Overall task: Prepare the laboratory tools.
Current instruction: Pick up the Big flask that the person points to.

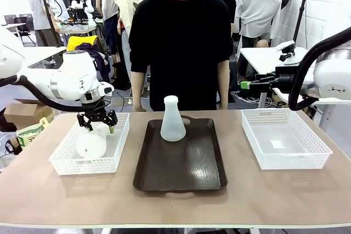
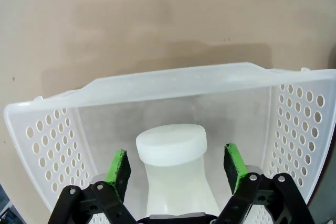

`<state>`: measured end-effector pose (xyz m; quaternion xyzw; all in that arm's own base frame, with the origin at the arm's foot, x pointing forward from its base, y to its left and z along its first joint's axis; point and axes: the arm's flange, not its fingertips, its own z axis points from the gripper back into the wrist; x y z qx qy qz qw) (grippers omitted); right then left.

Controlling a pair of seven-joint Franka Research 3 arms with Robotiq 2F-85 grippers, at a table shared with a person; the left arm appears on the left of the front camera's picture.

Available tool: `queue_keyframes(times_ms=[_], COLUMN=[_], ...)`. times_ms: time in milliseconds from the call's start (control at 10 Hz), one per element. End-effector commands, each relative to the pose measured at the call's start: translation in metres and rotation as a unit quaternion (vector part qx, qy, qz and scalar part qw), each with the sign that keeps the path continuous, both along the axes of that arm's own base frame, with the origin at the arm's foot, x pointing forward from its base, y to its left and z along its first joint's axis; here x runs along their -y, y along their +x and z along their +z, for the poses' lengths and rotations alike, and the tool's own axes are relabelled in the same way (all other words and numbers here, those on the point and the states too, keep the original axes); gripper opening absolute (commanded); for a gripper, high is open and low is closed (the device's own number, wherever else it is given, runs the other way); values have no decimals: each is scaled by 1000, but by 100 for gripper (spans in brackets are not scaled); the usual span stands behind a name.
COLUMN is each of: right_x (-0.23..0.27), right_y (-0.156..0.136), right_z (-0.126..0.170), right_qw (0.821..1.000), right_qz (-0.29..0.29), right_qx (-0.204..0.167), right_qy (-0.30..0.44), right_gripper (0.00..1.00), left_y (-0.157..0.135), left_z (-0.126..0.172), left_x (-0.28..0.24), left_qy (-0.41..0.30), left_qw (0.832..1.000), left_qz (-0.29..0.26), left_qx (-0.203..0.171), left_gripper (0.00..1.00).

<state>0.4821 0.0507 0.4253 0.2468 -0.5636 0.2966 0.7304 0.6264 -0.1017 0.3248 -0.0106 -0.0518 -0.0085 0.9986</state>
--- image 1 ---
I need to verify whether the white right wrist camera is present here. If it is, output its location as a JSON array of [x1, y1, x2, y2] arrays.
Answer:
[[275, 41, 298, 65]]

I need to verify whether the black tripod stand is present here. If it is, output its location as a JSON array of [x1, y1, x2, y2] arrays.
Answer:
[[38, 0, 63, 48]]

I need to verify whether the mannequin with cream jacket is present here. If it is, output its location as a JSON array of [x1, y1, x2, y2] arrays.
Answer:
[[114, 0, 145, 81]]

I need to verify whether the brown cardboard box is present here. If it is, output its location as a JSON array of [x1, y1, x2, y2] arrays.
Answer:
[[3, 99, 54, 130]]

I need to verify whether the person in black sweater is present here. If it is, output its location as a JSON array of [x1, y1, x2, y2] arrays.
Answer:
[[128, 0, 234, 112]]

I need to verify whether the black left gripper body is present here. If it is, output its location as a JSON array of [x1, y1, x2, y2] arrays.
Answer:
[[81, 95, 110, 121]]

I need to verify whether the person's left forearm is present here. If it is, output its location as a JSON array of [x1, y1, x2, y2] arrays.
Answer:
[[218, 60, 230, 105]]

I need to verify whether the mannequin with white tank top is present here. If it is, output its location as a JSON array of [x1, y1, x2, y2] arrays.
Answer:
[[95, 0, 121, 78]]

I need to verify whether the yellow garment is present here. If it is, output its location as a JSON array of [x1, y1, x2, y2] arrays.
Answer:
[[67, 36, 98, 53]]

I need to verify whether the black office chair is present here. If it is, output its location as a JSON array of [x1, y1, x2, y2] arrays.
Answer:
[[5, 16, 36, 48]]

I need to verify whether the background man in light shirt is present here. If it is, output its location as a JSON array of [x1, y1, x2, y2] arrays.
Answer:
[[29, 0, 60, 47]]

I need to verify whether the mannequin with white shirt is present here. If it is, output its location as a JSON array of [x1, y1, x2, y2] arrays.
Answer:
[[234, 0, 282, 48]]

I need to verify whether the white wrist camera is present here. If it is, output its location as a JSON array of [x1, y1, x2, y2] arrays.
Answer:
[[96, 82, 115, 98], [275, 41, 298, 65]]

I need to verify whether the long white background table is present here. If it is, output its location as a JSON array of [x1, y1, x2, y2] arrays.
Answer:
[[54, 24, 98, 47]]

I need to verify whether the white perforated plastic basket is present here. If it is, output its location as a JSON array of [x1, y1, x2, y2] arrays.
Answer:
[[240, 109, 333, 170], [48, 112, 130, 176]]

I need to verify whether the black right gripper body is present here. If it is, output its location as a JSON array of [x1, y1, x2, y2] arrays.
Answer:
[[274, 66, 297, 93]]

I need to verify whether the white desk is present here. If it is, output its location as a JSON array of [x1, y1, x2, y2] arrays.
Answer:
[[240, 46, 351, 106], [23, 46, 68, 69]]

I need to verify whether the person's right forearm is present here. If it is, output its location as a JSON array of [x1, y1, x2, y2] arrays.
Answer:
[[131, 71, 146, 106]]

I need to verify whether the dark brown plastic tray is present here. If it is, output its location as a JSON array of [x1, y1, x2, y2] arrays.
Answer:
[[132, 115, 228, 193]]

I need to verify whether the translucent plastic conical flask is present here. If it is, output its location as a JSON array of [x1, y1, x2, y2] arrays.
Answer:
[[76, 123, 110, 160], [160, 95, 187, 142]]

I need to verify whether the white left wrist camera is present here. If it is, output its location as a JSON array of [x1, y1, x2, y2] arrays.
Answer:
[[96, 82, 115, 98]]

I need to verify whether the dark purple garment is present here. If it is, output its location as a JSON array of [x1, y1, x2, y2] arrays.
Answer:
[[75, 42, 111, 81]]

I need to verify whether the green white paper bag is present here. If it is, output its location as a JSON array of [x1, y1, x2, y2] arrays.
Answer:
[[16, 118, 50, 149]]

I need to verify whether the black light stand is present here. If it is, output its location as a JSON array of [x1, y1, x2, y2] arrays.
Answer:
[[292, 0, 312, 42]]

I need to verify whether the small dark brown object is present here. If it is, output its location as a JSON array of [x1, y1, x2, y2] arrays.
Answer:
[[4, 137, 23, 156]]

